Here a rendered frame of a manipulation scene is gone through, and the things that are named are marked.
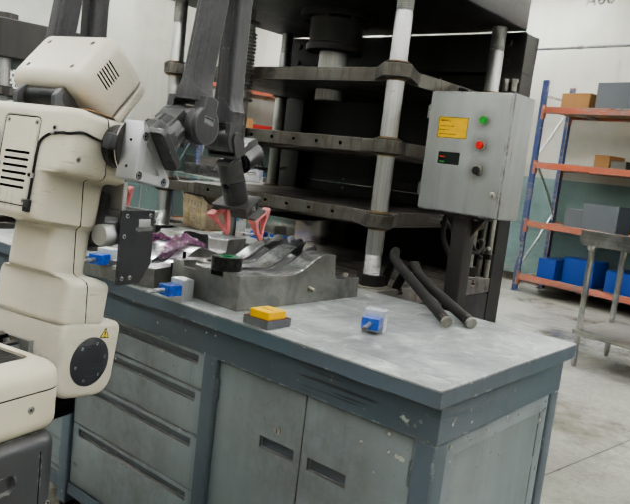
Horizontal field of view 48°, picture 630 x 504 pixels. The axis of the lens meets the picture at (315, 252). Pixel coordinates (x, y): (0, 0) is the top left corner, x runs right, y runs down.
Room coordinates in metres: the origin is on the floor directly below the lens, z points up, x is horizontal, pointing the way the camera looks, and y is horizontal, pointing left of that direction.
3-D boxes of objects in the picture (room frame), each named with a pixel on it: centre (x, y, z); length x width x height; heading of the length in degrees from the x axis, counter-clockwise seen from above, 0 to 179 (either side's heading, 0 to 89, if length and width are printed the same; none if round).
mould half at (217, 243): (2.14, 0.45, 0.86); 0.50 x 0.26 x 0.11; 158
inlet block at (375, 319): (1.62, -0.15, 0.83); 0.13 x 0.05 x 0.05; 162
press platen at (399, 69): (3.02, 0.01, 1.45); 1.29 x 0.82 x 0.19; 51
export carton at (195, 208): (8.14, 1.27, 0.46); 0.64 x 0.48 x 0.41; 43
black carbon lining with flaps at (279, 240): (1.97, 0.14, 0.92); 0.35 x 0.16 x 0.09; 141
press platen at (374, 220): (3.03, 0.00, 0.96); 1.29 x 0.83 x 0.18; 51
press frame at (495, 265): (3.39, -0.28, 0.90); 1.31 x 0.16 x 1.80; 51
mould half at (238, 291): (1.97, 0.12, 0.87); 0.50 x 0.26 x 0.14; 141
